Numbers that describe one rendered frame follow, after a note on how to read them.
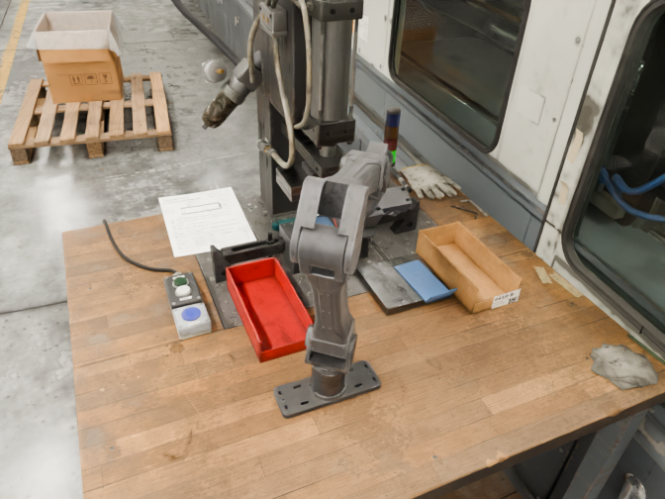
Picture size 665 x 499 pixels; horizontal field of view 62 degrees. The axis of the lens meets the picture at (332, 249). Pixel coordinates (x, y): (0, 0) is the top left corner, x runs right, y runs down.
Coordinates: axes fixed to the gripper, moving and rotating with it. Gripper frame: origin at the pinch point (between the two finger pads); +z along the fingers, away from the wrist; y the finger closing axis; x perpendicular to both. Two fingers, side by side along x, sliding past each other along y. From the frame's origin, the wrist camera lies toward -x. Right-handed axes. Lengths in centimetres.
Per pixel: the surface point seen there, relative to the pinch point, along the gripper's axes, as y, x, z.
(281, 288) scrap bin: -3.4, 12.6, 15.3
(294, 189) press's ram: 11.7, 8.3, -2.8
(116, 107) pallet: 237, 29, 236
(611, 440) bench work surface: -58, -47, 8
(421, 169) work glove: 31, -46, 31
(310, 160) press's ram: 18.0, 2.6, -3.2
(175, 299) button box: -0.8, 36.2, 14.3
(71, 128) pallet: 212, 60, 223
